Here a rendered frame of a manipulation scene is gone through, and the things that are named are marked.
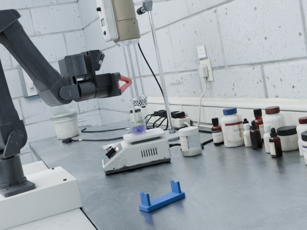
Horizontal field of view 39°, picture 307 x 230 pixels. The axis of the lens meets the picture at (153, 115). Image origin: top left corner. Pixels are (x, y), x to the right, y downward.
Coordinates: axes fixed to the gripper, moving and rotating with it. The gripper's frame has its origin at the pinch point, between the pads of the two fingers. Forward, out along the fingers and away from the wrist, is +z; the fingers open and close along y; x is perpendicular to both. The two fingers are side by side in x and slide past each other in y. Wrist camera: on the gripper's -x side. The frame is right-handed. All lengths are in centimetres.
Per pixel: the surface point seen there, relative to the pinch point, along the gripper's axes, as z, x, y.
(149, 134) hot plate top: -2.0, 16.0, -7.3
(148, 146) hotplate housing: -3.7, 19.2, -8.1
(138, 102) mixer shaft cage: 21.0, 8.6, 21.2
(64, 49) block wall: 114, -31, 204
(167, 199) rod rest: -27, 24, -37
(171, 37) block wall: 61, -16, 37
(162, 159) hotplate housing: -0.6, 23.6, -9.7
